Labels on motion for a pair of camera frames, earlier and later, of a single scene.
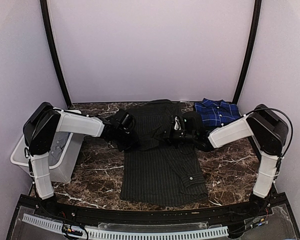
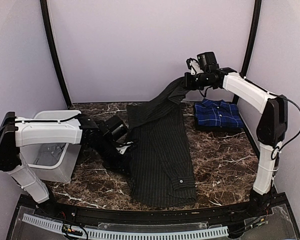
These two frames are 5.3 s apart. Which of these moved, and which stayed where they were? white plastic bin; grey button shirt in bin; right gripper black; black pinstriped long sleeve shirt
Moved: right gripper black; black pinstriped long sleeve shirt
Stayed: white plastic bin; grey button shirt in bin
